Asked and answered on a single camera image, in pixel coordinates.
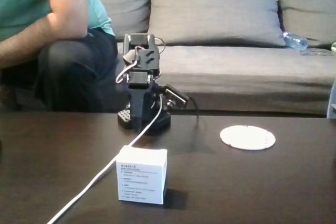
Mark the white servo box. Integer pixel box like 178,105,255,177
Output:
116,145,168,206

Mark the grey sofa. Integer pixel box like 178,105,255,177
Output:
93,0,336,119

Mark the wide grey sofa cushion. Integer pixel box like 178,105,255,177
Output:
148,0,287,49

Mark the white round coaster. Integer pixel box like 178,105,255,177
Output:
219,125,276,152

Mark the clear plastic water bottle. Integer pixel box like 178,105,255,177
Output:
282,31,309,51

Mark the pale translucent object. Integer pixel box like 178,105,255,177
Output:
326,79,336,119

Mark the red white servo wire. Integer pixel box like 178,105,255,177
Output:
115,47,139,84

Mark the black camera box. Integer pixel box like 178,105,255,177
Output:
164,83,190,111

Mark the thin looped servo wire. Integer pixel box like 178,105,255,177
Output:
154,36,167,55

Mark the black camera cable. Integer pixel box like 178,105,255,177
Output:
188,96,202,128

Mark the white cable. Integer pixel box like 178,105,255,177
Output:
48,94,163,224

